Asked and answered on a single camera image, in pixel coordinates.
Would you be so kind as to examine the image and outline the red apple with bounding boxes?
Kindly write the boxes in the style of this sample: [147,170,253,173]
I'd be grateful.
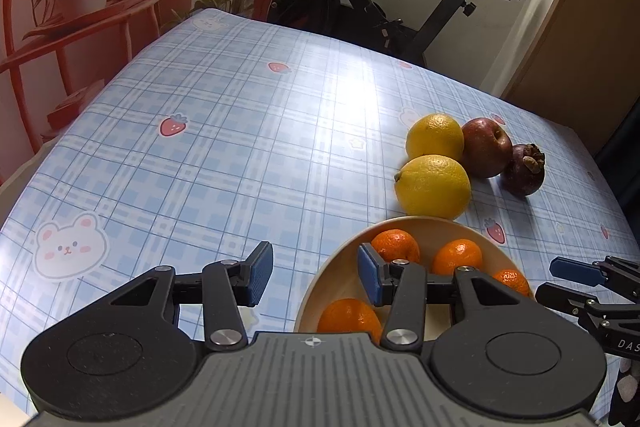
[461,117,514,180]

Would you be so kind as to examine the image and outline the blue checked tablecloth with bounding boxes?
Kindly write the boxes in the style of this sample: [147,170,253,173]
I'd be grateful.
[0,8,640,414]

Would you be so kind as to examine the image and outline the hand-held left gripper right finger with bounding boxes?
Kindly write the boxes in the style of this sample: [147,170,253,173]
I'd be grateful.
[357,243,540,352]

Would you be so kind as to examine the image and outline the dark blue curtain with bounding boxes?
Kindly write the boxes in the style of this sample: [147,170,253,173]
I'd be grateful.
[595,102,640,253]

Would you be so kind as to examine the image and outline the person's right hand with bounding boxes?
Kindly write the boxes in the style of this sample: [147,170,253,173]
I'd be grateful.
[607,349,640,427]

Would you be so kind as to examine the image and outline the dark purple mangosteen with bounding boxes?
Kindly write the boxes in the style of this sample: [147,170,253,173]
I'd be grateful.
[500,143,546,196]

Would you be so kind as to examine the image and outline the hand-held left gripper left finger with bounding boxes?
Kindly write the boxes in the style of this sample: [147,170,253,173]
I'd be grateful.
[106,241,275,352]

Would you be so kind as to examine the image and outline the orange mandarin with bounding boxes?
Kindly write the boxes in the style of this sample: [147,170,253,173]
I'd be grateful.
[317,298,383,344]
[492,269,531,298]
[371,229,421,264]
[431,239,484,277]

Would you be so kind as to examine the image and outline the brown wooden door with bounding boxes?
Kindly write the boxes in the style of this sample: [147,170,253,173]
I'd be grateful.
[500,0,640,158]

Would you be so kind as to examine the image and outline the cream round plate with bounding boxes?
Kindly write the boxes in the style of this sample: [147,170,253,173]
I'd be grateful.
[292,216,533,344]

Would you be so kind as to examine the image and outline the red chair plant wall poster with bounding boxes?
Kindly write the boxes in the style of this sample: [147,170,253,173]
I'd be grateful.
[0,0,282,188]

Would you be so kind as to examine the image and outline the yellow lemon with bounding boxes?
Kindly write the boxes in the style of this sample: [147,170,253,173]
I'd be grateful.
[394,154,472,219]
[405,113,465,162]

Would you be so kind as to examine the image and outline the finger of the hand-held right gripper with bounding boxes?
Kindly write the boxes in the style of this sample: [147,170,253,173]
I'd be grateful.
[534,282,615,327]
[549,255,640,289]

